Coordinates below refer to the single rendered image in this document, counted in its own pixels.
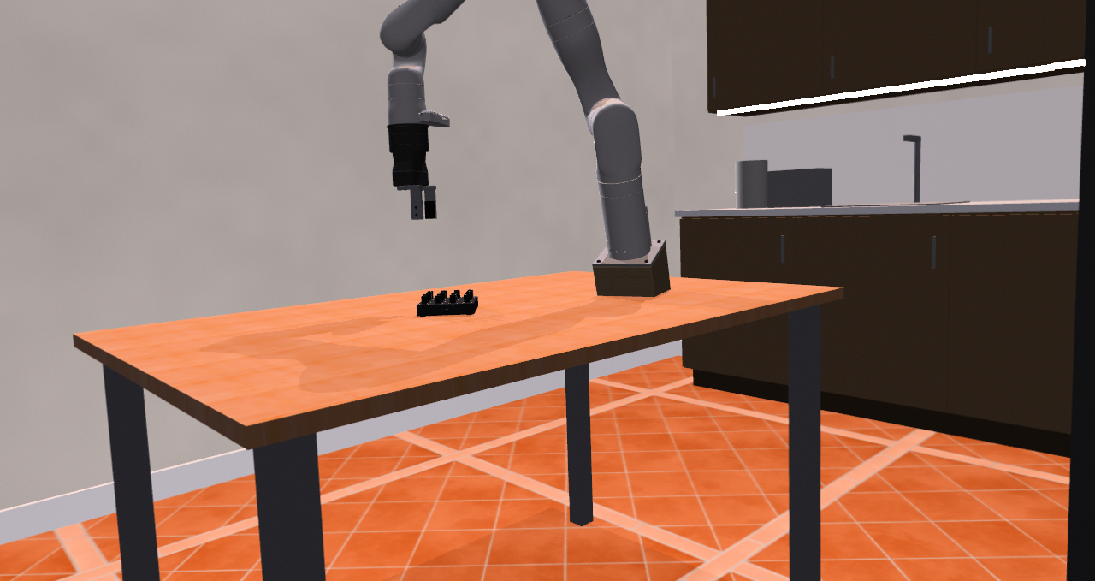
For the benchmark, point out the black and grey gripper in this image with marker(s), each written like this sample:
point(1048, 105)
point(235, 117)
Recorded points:
point(408, 122)

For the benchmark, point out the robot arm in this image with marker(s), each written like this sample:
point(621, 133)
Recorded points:
point(574, 35)

